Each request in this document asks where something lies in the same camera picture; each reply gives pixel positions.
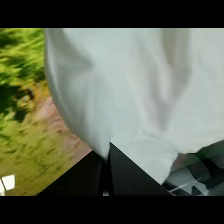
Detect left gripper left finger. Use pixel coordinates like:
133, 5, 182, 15
37, 150, 105, 197

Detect white garment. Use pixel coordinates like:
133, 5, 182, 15
43, 27, 224, 186

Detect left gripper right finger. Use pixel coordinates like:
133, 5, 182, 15
107, 141, 172, 197

